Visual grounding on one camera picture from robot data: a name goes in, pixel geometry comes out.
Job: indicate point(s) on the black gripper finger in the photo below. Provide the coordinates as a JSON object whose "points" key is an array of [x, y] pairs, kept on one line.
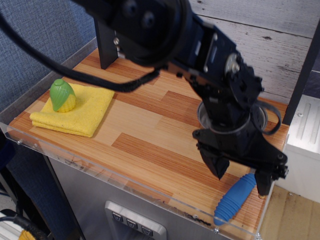
{"points": [[218, 165], [263, 181]]}

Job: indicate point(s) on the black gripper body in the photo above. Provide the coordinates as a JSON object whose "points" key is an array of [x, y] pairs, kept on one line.
{"points": [[247, 147]]}

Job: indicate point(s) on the blue handled metal fork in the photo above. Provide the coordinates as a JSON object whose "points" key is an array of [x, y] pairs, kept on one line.
{"points": [[233, 200]]}

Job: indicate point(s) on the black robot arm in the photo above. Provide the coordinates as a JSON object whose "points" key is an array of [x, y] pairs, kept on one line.
{"points": [[167, 34]]}

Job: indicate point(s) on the folded yellow napkin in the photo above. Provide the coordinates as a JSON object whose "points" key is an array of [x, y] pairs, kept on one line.
{"points": [[83, 120]]}

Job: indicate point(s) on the stainless steel pot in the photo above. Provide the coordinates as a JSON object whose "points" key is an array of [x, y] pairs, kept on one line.
{"points": [[204, 120]]}

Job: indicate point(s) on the white block on right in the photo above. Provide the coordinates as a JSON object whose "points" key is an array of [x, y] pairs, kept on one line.
{"points": [[302, 147]]}

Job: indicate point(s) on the clear acrylic edge guard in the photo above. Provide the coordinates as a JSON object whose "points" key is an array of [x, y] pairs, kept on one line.
{"points": [[153, 171]]}

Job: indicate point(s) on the silver button control panel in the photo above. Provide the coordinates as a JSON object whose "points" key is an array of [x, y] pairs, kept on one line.
{"points": [[127, 224]]}

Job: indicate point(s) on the toy corn cob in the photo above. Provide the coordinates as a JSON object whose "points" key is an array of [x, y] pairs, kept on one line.
{"points": [[62, 96]]}

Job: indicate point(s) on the dark right vertical post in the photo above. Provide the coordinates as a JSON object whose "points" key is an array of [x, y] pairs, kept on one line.
{"points": [[303, 77]]}

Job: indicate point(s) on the dark vertical post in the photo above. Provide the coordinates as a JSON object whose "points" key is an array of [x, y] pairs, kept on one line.
{"points": [[105, 42], [303, 77]]}

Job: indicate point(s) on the dark left vertical post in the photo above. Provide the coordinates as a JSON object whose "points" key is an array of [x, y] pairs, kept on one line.
{"points": [[105, 42]]}

